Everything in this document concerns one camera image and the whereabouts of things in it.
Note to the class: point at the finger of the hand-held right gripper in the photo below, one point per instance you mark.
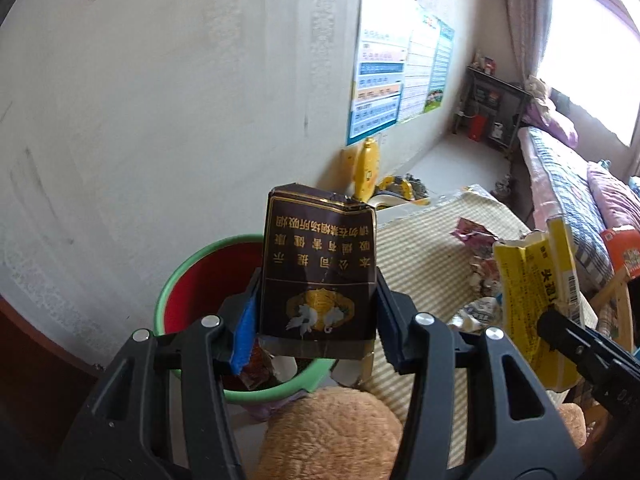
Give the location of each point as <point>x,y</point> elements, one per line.
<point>565,335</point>

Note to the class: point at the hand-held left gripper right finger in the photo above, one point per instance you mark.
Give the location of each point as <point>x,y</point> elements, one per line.
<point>387,325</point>

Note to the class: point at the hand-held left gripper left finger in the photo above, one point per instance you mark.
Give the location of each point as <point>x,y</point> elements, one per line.
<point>245,332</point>

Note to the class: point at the yellow paper packet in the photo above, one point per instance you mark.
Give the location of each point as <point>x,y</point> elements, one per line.
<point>525,300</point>

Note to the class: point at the red bucket with green rim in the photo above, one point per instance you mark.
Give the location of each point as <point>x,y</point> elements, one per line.
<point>200,280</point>

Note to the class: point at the dark brown cigarette pack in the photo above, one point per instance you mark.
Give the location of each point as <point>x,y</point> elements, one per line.
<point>315,270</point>

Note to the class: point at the pink snack wrapper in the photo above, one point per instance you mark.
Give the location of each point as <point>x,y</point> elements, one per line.
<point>472,237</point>

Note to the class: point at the brown wrapper in bucket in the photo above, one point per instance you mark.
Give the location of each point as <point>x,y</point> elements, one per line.
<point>257,367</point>

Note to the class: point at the plaid seat cloth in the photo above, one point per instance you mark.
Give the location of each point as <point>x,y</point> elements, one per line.
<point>612,325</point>

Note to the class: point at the torn white paper piece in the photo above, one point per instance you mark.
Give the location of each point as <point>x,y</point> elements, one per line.
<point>352,372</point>

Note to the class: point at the checked beige tablecloth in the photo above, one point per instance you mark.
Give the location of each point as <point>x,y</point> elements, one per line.
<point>425,260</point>

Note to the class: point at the white blue wrapper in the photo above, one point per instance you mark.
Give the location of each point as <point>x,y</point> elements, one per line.
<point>477,316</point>

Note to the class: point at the crumpled brown wrapper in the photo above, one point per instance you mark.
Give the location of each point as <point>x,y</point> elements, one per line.
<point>485,275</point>

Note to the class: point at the orange box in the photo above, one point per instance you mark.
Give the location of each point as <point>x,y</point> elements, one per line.
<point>622,252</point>

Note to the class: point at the bed with pink pillows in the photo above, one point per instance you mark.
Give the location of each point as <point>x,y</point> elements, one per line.
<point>565,195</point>

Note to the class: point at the pink pillow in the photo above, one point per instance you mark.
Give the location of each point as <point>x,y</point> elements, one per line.
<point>615,195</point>

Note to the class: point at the yellow plastic toy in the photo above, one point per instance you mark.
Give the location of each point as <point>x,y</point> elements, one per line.
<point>366,170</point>

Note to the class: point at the dark shoes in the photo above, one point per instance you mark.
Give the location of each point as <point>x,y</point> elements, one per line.
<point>502,186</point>

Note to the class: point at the white item on shelf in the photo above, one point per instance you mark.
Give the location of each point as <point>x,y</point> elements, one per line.
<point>497,131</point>

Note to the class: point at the purple bedding bundle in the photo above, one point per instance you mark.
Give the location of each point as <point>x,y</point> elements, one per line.
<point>550,120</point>

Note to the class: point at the red item on shelf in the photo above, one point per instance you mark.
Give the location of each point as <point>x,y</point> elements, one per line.
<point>476,127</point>

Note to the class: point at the dark metal shelf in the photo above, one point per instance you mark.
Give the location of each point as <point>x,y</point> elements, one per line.
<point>495,105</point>

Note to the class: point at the bright window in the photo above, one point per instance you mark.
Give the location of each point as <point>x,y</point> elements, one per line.
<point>595,60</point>

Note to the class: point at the patterned curtain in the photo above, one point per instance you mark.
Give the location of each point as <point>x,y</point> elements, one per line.
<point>520,15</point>

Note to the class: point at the wooden chair frame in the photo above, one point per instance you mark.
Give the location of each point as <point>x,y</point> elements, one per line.
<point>617,290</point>

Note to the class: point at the white chart wall poster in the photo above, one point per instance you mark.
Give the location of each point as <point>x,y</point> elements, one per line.
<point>420,70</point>

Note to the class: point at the green bordered wall poster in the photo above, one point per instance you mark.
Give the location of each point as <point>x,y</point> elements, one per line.
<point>440,70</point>

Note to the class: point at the blue striped wall poster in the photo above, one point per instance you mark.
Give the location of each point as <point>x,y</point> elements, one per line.
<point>380,60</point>

